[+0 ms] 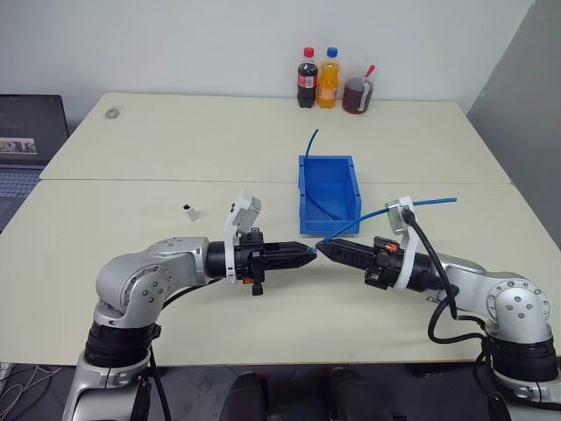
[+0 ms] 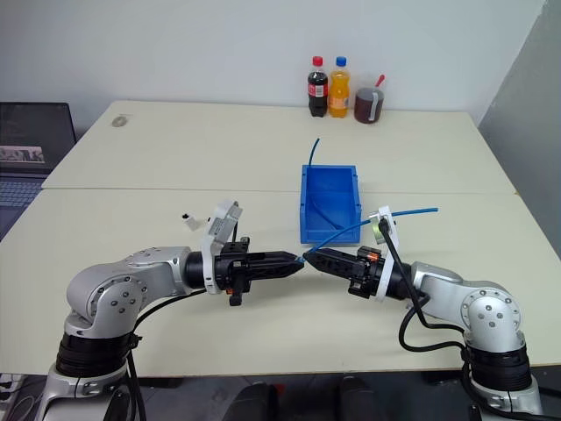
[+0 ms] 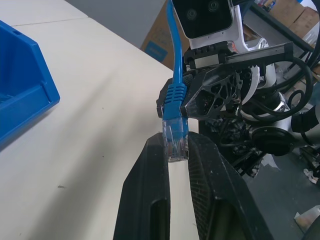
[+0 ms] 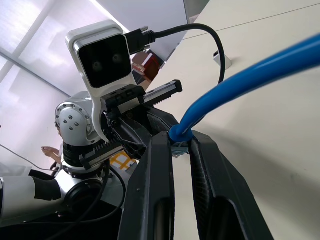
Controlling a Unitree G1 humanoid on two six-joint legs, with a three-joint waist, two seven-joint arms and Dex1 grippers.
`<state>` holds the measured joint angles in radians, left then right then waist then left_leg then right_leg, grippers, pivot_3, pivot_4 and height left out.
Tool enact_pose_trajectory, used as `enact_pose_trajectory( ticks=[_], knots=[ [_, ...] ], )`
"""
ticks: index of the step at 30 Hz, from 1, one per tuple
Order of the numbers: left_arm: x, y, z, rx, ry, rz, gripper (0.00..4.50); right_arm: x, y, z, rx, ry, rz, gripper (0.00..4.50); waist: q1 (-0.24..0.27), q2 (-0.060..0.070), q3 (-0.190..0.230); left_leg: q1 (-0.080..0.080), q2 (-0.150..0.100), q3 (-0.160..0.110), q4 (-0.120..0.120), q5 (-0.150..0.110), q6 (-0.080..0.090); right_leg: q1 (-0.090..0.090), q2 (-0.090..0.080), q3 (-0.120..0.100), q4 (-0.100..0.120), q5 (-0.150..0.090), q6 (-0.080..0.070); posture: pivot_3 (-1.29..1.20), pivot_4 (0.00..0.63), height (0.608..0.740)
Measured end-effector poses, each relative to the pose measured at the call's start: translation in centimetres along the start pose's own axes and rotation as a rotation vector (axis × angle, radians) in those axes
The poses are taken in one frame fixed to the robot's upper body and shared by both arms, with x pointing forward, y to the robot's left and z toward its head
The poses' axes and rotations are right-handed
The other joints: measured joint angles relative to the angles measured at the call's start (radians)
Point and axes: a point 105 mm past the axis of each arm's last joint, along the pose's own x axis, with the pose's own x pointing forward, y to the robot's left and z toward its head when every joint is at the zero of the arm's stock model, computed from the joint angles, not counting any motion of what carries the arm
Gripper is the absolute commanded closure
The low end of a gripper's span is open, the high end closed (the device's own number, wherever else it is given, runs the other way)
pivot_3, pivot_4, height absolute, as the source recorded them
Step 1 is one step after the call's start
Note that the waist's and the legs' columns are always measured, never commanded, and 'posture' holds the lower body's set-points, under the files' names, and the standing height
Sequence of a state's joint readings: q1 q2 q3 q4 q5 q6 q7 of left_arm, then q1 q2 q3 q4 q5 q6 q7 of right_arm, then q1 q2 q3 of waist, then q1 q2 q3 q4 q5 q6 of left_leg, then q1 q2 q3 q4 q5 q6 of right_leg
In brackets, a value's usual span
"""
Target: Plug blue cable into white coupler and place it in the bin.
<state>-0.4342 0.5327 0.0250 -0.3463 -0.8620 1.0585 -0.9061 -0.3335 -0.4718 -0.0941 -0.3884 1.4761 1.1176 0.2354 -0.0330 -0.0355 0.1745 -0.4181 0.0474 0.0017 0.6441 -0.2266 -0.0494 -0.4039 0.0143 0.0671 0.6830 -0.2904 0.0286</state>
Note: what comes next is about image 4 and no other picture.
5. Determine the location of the white coupler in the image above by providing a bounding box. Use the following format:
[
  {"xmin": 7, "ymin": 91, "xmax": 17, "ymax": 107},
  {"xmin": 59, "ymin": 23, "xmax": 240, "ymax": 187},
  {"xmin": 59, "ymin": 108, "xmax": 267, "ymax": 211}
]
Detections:
[{"xmin": 211, "ymin": 48, "xmax": 233, "ymax": 70}]

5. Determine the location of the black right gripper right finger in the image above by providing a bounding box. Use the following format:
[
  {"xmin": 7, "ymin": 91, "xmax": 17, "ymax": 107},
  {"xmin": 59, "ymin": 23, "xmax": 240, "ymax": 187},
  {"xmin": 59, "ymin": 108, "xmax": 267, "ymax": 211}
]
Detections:
[{"xmin": 189, "ymin": 131, "xmax": 275, "ymax": 240}]

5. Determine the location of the black camera cable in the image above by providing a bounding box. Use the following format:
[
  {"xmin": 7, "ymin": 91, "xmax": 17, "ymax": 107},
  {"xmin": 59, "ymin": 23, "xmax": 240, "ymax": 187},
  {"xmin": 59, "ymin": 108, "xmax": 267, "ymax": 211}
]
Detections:
[{"xmin": 124, "ymin": 23, "xmax": 226, "ymax": 87}]

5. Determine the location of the brown red cabinet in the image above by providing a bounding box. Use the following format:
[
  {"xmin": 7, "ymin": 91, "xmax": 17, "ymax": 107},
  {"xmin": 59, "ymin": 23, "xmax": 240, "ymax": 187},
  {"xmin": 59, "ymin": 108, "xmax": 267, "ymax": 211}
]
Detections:
[{"xmin": 131, "ymin": 49, "xmax": 162, "ymax": 83}]

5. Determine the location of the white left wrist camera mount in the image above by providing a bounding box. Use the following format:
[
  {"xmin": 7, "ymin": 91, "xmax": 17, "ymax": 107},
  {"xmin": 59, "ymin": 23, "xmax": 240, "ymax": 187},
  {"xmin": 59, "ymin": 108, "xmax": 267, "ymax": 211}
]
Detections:
[{"xmin": 65, "ymin": 20, "xmax": 140, "ymax": 143}]

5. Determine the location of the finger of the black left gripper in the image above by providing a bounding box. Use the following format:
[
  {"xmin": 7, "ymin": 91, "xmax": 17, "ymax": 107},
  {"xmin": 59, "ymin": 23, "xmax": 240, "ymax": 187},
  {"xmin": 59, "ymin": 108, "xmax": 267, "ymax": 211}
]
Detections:
[
  {"xmin": 112, "ymin": 117, "xmax": 153, "ymax": 161},
  {"xmin": 146, "ymin": 109, "xmax": 181, "ymax": 138}
]

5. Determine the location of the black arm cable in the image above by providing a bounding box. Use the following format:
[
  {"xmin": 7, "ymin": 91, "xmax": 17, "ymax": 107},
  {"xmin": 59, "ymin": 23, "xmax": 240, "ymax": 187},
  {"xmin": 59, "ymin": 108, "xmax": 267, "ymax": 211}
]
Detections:
[{"xmin": 0, "ymin": 163, "xmax": 127, "ymax": 230}]

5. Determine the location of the seated person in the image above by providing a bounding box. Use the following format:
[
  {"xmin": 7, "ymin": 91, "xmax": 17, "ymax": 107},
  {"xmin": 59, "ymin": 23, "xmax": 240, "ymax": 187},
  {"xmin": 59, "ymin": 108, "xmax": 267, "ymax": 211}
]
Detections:
[{"xmin": 40, "ymin": 119, "xmax": 65, "ymax": 176}]

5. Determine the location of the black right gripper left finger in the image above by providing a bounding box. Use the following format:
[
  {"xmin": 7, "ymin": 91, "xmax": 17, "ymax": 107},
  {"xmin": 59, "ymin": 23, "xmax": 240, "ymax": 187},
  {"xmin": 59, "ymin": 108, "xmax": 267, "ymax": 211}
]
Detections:
[{"xmin": 117, "ymin": 131, "xmax": 175, "ymax": 240}]

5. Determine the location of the blue ethernet cable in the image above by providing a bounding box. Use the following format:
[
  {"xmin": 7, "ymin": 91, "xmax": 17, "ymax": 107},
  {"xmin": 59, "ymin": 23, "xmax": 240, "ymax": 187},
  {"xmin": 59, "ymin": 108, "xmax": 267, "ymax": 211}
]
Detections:
[{"xmin": 167, "ymin": 33, "xmax": 320, "ymax": 159}]

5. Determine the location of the yellow white checked object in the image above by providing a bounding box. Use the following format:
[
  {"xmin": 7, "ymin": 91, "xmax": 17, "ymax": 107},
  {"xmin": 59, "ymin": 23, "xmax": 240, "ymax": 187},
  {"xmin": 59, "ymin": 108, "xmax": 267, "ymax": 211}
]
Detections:
[{"xmin": 109, "ymin": 152, "xmax": 138, "ymax": 171}]

